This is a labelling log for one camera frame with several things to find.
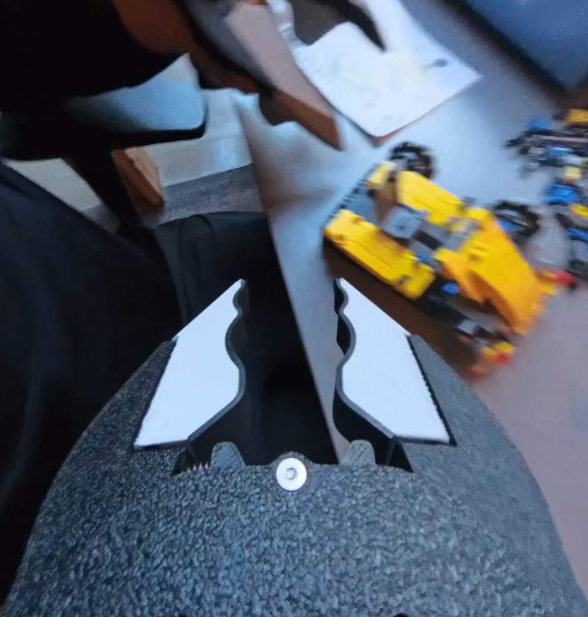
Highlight person's dark trousers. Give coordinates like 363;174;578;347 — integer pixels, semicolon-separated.
0;154;285;603

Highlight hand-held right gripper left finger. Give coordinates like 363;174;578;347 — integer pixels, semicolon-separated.
134;279;249;449

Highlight person's left hand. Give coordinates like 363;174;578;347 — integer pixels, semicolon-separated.
115;0;275;94

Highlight yellow toy brick car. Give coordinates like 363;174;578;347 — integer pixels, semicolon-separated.
322;141;578;378

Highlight blue cardboard kit box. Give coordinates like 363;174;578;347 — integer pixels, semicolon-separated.
460;0;588;92

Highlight pile of small brick parts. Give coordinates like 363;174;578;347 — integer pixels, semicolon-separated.
506;108;588;290

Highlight person's left forearm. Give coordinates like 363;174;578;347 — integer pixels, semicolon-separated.
0;0;188;114

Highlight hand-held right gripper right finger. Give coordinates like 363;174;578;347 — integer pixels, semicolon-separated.
333;278;453;444

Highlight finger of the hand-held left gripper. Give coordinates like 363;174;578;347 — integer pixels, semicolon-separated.
226;5;343;150
294;0;386;51

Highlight instruction booklet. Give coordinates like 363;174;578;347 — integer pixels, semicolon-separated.
291;22;483;145

